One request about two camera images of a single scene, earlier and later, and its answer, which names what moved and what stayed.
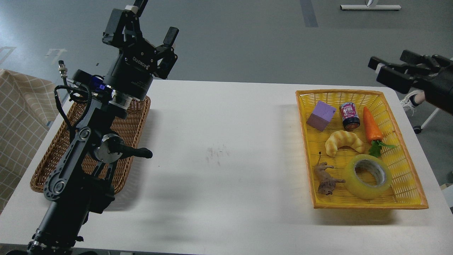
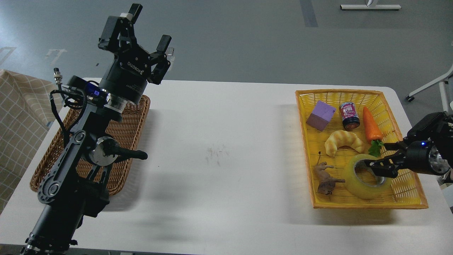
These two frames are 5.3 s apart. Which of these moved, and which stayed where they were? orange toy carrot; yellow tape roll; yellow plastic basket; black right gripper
Moved: black right gripper
Stayed: orange toy carrot; yellow tape roll; yellow plastic basket
